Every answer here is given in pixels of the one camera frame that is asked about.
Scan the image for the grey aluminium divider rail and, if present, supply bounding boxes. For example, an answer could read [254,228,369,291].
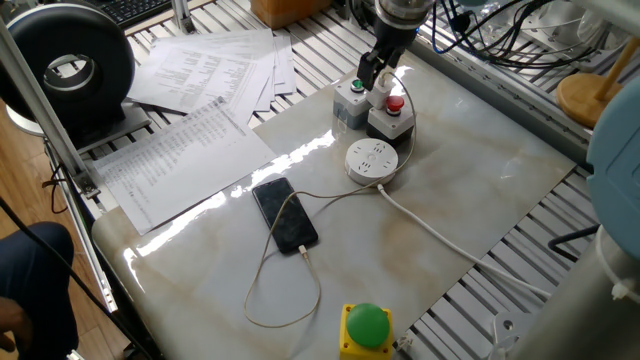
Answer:
[409,34,596,169]

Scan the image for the thick black cable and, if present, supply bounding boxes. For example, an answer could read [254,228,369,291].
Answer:
[547,224,601,264]

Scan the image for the printed table paper sheet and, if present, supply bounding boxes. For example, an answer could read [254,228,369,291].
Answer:
[127,46,275,126]

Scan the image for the long black cable pair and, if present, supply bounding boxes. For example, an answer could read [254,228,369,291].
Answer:
[469,29,601,70]

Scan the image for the black computer keyboard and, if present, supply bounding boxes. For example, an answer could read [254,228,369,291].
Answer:
[97,0,174,29]

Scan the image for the aluminium table edge rail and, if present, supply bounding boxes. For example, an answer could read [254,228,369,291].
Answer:
[43,139,120,315]

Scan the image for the white socket power cord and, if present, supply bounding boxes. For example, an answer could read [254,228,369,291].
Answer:
[376,183,554,301]

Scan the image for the beige charging cable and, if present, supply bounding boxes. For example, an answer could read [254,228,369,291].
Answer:
[243,71,419,330]

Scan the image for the grey box red mushroom button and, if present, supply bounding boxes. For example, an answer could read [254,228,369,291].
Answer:
[365,94,416,147]

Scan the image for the white charger adapter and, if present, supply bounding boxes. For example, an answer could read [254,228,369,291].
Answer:
[366,74,396,110]

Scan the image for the orange brown box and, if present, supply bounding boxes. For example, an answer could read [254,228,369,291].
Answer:
[249,0,311,30]

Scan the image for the grey box green push button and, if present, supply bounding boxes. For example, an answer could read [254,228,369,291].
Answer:
[332,74,372,131]

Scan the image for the clear plastic cup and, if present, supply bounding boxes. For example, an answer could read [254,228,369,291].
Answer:
[472,0,526,46]

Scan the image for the black wrist cable bundle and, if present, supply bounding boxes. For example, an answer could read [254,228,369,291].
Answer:
[432,0,601,70]

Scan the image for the black smartphone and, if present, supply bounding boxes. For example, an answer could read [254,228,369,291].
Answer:
[251,176,320,255]

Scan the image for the grey metal base plate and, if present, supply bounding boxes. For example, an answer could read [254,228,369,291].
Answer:
[74,102,153,155]

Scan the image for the large printed paper sheet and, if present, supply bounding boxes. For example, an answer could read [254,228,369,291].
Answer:
[93,97,278,236]

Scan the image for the aluminium frame post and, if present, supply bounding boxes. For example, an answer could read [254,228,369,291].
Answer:
[0,17,101,199]

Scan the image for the person's right hand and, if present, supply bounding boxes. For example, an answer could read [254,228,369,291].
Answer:
[0,297,34,354]

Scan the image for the person's leg dark trousers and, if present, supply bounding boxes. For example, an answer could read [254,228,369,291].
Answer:
[0,222,81,360]

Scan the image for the black ring shaped device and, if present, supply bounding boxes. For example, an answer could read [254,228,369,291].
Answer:
[0,2,137,139]

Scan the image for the white paper sheet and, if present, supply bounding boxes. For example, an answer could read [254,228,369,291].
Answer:
[253,34,298,114]
[149,28,277,71]

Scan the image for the wooden stand round base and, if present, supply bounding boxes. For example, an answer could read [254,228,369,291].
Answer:
[555,37,640,130]

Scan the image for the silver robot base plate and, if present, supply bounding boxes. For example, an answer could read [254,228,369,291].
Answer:
[492,312,539,360]

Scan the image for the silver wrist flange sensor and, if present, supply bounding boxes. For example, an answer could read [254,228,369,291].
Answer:
[374,0,434,30]

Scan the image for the yellow box green dome button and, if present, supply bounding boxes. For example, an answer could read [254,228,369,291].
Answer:
[338,302,395,360]

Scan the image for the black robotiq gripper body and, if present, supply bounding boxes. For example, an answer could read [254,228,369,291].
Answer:
[372,19,419,67]

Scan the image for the clear plastic jug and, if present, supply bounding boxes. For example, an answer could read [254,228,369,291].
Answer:
[574,9,631,51]

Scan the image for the round white power socket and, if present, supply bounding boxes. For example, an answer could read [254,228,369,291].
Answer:
[344,138,400,187]

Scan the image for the small metal stand post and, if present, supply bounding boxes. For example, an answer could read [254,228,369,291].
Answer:
[169,0,197,35]

